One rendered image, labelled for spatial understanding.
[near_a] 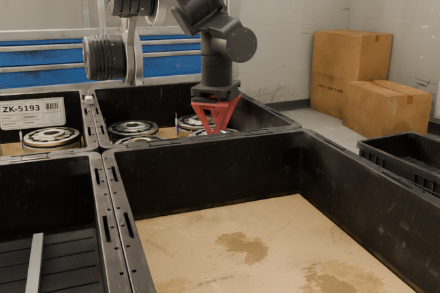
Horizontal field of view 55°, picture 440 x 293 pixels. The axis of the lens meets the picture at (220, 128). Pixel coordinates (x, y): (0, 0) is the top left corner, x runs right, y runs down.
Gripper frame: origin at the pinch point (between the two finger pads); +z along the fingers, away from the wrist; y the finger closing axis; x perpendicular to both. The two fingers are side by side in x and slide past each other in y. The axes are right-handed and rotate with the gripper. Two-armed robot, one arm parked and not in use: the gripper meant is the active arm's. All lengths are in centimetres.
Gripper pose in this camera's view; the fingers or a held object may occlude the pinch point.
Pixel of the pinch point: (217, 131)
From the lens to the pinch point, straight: 80.7
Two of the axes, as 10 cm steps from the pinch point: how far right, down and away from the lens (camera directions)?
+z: 0.0, 9.5, 3.0
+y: 3.3, -2.9, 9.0
